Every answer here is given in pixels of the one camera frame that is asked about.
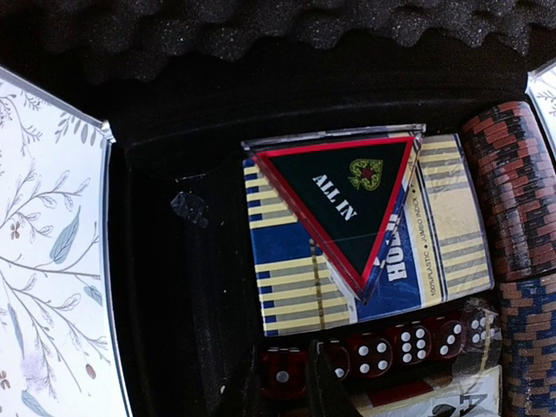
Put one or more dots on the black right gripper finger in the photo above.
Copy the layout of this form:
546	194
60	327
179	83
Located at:
326	395

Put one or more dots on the red die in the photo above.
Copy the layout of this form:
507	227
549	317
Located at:
283	373
447	337
338	357
371	355
411	343
481	325

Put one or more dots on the aluminium poker set case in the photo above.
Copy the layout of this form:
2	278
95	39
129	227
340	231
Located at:
181	81

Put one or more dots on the ace playing card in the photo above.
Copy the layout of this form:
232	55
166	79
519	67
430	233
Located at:
440	395

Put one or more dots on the triangular all in button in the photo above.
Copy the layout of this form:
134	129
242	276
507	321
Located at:
337	193

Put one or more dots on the blue brown poker chip row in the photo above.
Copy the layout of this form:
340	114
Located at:
527	317

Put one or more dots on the gold playing card deck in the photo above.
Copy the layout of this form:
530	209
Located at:
449	194

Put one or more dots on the row of poker chips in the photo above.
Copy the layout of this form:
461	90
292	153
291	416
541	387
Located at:
514	176

